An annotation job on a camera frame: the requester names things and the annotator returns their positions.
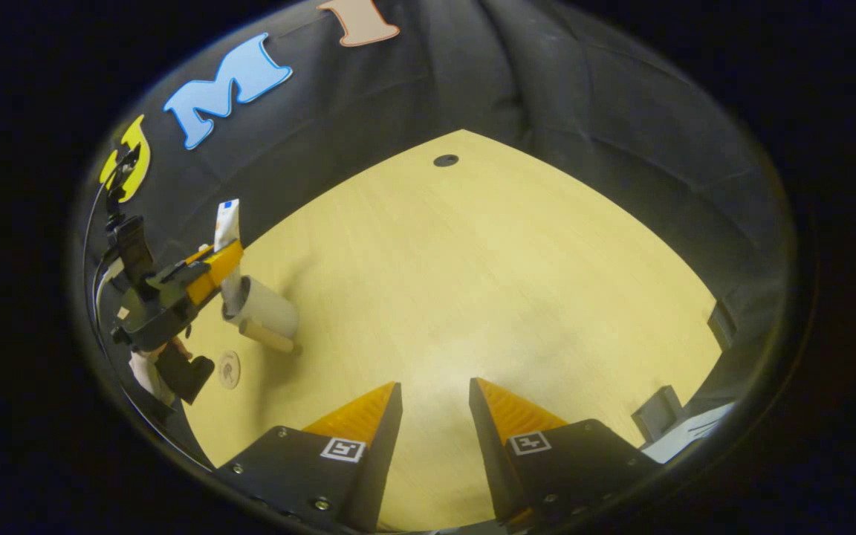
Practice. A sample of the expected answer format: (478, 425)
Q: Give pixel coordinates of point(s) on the white toothpaste tube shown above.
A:
(226, 223)

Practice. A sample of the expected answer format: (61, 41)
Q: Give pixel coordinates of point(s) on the white sheet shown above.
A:
(688, 435)

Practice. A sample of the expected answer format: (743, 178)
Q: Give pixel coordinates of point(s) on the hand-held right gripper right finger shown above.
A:
(489, 453)

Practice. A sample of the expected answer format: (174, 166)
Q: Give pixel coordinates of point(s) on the light wooden desktop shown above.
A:
(472, 282)

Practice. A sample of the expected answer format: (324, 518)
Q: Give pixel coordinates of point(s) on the round cork coaster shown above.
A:
(229, 370)

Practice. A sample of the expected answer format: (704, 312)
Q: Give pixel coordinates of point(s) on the dark block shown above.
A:
(657, 414)

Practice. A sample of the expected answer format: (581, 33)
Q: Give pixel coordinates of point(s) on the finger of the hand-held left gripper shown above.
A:
(179, 271)
(220, 264)

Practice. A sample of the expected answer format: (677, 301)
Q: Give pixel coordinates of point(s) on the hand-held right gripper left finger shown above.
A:
(380, 461)

